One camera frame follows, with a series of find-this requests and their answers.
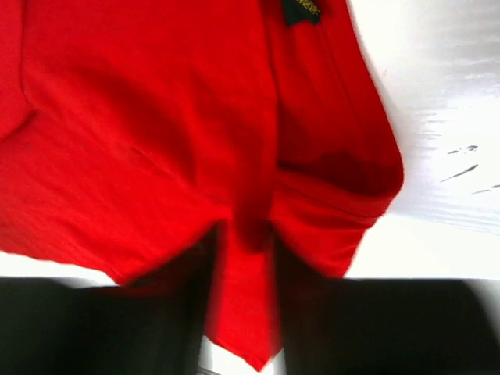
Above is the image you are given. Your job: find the red t shirt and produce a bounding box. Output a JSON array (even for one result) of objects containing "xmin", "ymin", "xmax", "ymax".
[{"xmin": 1, "ymin": 1, "xmax": 403, "ymax": 370}]

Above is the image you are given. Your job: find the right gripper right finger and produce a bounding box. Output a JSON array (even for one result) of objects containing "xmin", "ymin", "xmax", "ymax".
[{"xmin": 274, "ymin": 239, "xmax": 499, "ymax": 374}]

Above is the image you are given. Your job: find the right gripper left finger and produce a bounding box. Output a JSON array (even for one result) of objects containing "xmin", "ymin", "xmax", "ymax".
[{"xmin": 1, "ymin": 230, "xmax": 217, "ymax": 374}]

